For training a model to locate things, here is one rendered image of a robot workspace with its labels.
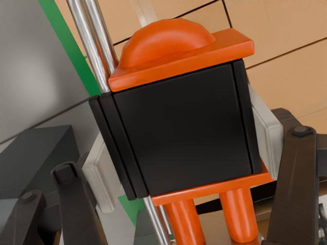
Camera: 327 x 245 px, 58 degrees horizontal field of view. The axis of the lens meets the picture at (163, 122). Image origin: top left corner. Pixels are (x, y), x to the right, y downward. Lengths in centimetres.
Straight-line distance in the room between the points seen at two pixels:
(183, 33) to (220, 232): 15
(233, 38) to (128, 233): 182
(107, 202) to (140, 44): 8
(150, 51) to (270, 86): 75
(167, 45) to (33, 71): 139
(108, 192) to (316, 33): 81
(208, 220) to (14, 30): 137
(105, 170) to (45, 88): 139
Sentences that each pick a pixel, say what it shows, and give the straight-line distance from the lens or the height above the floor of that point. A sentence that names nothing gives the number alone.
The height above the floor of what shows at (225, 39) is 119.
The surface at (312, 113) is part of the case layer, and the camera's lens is 98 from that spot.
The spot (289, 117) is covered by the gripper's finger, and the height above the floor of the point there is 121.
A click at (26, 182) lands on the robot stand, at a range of 118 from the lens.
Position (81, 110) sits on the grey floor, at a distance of 153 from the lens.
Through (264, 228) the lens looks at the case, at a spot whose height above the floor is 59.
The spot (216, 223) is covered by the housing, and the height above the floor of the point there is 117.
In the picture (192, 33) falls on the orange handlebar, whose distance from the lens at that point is 16.
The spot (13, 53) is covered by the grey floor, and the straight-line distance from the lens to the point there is 155.
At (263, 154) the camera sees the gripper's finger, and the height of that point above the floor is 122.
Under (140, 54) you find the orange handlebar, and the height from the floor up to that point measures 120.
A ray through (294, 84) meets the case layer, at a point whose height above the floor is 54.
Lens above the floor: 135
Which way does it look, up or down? 66 degrees down
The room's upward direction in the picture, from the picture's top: 178 degrees counter-clockwise
